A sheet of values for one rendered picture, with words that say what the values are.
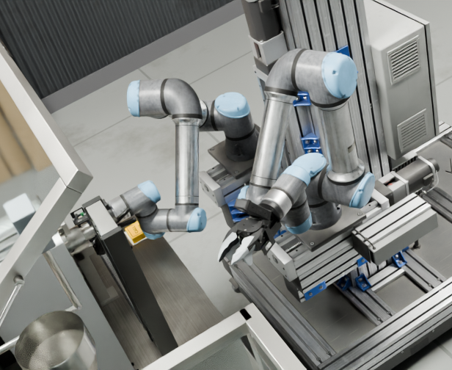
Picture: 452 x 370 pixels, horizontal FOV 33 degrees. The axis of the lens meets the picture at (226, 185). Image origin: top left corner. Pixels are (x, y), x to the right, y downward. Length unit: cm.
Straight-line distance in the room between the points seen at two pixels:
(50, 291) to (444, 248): 180
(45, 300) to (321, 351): 131
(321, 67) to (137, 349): 95
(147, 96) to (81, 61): 276
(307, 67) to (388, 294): 126
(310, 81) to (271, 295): 128
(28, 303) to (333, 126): 95
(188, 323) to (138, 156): 234
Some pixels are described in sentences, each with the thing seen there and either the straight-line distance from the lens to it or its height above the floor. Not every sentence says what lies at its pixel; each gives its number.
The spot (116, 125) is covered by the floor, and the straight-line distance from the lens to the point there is 482.
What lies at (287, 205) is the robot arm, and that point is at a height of 122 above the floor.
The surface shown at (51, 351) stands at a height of 144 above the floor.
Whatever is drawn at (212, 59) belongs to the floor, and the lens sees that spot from 513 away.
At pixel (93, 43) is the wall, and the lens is 514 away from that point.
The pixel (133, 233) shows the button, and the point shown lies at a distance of 256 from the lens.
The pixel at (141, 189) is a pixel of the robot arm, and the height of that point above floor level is 115.
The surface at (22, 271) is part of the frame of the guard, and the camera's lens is 116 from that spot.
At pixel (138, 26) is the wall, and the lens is 522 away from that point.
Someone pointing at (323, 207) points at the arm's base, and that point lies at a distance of 247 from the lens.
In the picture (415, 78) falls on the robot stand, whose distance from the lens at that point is 267.
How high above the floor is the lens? 258
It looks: 39 degrees down
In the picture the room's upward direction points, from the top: 19 degrees counter-clockwise
